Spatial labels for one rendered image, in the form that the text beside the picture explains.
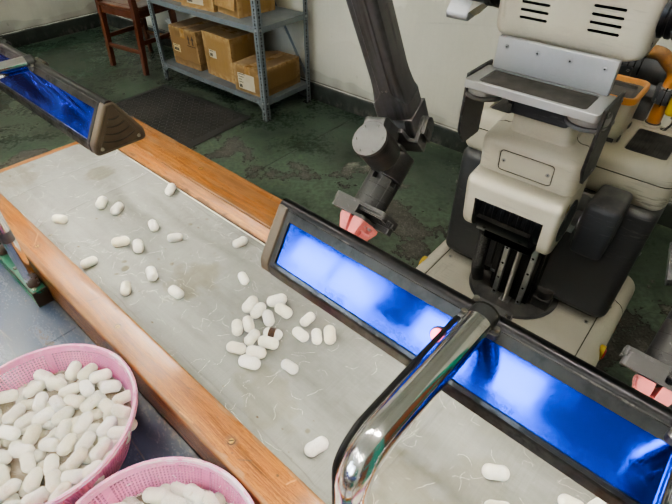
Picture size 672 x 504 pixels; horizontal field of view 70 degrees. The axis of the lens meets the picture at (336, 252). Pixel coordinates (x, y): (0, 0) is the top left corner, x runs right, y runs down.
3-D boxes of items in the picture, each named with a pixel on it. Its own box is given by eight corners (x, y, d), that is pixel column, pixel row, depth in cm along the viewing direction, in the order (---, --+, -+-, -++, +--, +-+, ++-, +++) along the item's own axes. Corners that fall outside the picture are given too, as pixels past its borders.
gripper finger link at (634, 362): (649, 449, 58) (690, 382, 58) (589, 412, 61) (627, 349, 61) (642, 443, 64) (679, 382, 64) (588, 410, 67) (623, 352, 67)
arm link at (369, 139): (436, 122, 81) (390, 120, 85) (414, 83, 71) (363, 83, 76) (417, 188, 79) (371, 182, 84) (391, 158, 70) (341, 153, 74)
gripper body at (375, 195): (379, 222, 75) (403, 181, 75) (331, 198, 80) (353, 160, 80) (393, 234, 81) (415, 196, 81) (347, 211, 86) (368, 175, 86)
